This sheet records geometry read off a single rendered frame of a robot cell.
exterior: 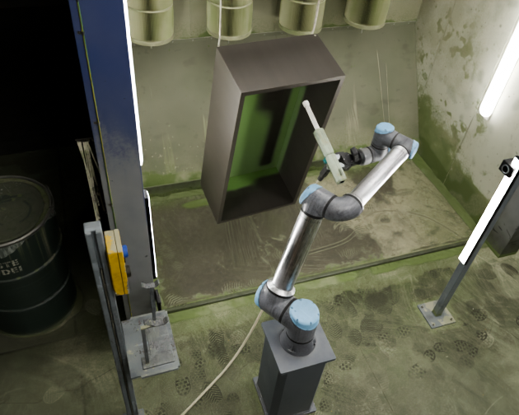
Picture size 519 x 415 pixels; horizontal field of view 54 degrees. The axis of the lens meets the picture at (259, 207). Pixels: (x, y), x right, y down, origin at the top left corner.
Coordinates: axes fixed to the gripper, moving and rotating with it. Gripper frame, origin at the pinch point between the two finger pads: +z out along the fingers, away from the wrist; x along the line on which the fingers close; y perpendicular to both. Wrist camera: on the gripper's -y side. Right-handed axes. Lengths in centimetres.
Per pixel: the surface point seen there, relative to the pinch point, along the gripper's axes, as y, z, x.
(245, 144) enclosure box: 79, 3, 60
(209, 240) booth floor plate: 154, 28, 24
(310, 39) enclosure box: -6, -21, 72
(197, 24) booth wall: 90, -4, 173
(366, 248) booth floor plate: 132, -81, -24
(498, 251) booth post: 113, -179, -64
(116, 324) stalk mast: 17, 119, -40
